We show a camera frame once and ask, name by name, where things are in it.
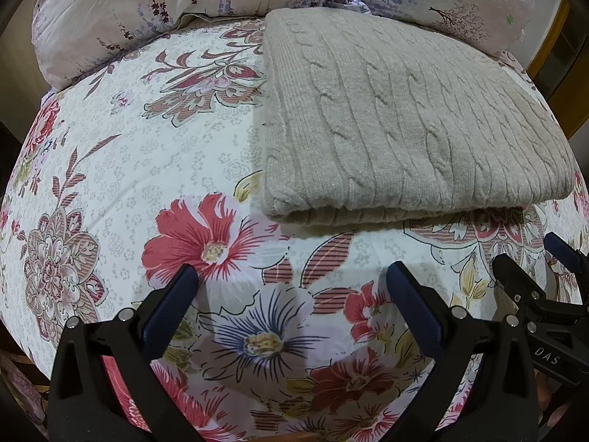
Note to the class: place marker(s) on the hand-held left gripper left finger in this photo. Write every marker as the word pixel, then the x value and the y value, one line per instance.
pixel 169 305

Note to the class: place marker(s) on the pink floral pillow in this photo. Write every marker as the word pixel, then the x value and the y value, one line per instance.
pixel 92 14

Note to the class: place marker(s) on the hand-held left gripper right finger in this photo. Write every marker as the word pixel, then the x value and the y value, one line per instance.
pixel 413 303

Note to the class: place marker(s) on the yellow wooden bed frame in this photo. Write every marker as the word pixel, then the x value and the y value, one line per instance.
pixel 559 41

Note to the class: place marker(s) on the floral bed sheet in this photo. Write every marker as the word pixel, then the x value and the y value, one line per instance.
pixel 152 156

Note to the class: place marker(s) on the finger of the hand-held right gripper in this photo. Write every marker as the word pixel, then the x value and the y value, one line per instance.
pixel 517 281
pixel 568 253

